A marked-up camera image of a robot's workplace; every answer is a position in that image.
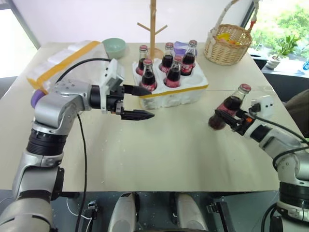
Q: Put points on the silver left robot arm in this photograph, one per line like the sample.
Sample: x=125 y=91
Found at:
x=48 y=106

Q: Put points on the potted green plant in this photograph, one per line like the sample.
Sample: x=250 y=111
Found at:
x=285 y=47

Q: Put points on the purple cylinder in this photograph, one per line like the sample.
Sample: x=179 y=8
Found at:
x=36 y=97

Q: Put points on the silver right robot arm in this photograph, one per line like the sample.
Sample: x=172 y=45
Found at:
x=289 y=157

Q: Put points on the glass cola bottle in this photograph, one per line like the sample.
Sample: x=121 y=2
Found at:
x=174 y=76
x=167 y=60
x=189 y=60
x=142 y=58
x=148 y=79
x=229 y=104

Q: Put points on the yellow item in basket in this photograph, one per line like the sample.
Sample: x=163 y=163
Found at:
x=222 y=36

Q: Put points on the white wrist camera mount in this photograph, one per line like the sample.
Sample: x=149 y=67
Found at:
x=111 y=72
x=264 y=104

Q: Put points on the orange item in basket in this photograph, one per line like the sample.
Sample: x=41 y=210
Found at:
x=235 y=42

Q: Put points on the white foam crate yellow tape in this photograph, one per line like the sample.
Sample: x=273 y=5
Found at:
x=183 y=93

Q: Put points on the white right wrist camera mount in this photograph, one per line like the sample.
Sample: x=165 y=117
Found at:
x=264 y=104

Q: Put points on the grey rounded robot leg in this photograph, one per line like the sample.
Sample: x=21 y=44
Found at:
x=123 y=212
x=190 y=212

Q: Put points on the pale green bowl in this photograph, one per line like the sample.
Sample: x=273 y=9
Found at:
x=114 y=47

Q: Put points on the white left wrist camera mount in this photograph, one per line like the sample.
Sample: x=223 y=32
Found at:
x=111 y=72

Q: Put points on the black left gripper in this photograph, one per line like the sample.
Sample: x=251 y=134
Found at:
x=113 y=99

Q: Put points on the wooden mug tree stand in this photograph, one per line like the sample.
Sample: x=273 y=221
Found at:
x=153 y=29

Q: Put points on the black metal bracket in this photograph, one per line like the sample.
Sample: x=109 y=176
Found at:
x=91 y=212
x=222 y=215

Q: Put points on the black side desk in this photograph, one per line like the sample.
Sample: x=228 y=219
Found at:
x=285 y=79

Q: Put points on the clear plastic bag yellow stripe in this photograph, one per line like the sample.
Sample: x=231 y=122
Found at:
x=65 y=58

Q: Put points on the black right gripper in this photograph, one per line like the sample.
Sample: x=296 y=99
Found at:
x=241 y=123

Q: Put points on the purple white tissue pack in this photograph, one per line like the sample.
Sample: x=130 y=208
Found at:
x=179 y=48

